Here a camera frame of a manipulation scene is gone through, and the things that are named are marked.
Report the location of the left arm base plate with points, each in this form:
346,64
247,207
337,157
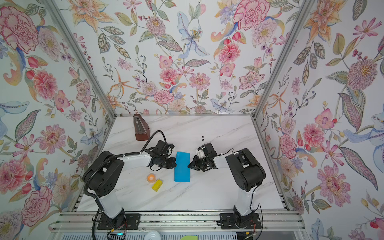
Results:
126,222

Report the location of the white round object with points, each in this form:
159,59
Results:
153,235

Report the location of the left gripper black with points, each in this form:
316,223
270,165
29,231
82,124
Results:
172,160

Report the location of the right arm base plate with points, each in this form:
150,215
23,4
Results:
232,221

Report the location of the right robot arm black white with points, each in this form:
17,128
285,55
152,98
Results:
246,170

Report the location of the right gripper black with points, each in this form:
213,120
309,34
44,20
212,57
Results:
195,164

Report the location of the blue square paper sheet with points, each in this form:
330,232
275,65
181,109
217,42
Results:
182,172

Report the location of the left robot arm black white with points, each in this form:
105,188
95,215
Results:
103,175

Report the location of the aluminium front rail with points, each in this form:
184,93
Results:
171,221

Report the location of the green object at edge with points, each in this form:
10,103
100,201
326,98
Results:
189,237

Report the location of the brown wooden metronome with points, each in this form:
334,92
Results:
142,129

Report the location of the orange tape roll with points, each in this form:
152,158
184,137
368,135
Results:
151,178

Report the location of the yellow block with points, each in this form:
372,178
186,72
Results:
156,186

